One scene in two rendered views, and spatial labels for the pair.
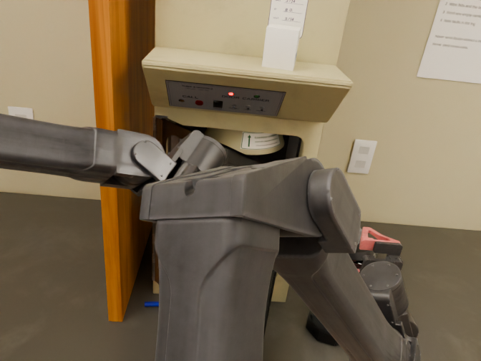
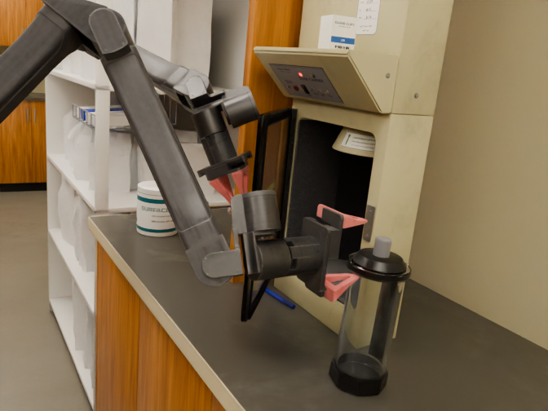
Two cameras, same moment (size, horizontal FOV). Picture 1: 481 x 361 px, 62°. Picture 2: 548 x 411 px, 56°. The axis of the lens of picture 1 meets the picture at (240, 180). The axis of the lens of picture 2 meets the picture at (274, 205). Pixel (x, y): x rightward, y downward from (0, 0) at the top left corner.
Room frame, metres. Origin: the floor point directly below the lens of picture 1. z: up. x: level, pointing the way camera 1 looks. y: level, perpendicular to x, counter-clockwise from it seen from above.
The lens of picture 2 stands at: (0.11, -0.88, 1.47)
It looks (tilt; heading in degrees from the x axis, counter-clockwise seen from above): 15 degrees down; 61
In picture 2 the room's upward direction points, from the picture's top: 6 degrees clockwise
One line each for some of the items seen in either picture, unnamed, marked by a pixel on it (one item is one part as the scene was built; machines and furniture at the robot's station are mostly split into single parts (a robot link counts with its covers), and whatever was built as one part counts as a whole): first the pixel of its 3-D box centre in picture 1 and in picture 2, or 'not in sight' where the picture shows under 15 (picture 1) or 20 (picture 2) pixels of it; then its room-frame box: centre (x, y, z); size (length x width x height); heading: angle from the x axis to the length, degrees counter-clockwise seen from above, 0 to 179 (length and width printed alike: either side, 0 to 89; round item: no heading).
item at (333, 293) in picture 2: not in sight; (335, 271); (0.58, -0.25, 1.16); 0.09 x 0.07 x 0.07; 4
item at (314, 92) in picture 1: (244, 92); (315, 77); (0.66, 0.01, 1.46); 0.32 x 0.12 x 0.10; 94
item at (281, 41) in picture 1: (281, 46); (337, 34); (0.67, -0.04, 1.54); 0.05 x 0.05 x 0.06; 83
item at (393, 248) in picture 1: (372, 248); (341, 230); (0.58, -0.25, 1.23); 0.09 x 0.07 x 0.07; 4
